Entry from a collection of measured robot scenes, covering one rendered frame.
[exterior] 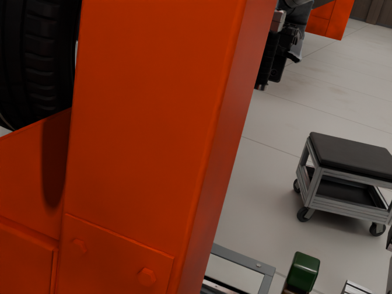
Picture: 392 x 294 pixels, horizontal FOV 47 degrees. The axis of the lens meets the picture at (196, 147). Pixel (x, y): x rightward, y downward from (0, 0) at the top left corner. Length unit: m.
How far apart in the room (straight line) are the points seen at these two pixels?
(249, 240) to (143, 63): 1.53
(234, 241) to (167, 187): 1.43
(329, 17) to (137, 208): 4.22
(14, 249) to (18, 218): 0.04
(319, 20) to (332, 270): 3.10
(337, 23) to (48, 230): 4.19
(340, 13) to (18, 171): 4.19
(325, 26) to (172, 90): 4.21
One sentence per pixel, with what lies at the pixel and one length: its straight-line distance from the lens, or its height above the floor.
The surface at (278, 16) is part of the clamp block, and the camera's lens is 1.14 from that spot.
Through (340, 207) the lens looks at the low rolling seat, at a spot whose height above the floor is 0.13.
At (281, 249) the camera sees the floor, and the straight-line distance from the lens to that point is 1.93.
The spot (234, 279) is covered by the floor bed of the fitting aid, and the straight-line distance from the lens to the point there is 1.57.
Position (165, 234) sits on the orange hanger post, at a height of 0.76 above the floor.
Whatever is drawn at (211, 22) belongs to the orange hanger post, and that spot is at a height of 0.99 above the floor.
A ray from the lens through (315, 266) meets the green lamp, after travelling 0.71.
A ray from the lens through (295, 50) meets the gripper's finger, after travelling 1.28.
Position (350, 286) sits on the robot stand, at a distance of 1.48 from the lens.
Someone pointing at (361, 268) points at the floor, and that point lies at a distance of 2.03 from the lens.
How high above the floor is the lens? 1.05
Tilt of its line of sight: 24 degrees down
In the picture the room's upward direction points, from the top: 13 degrees clockwise
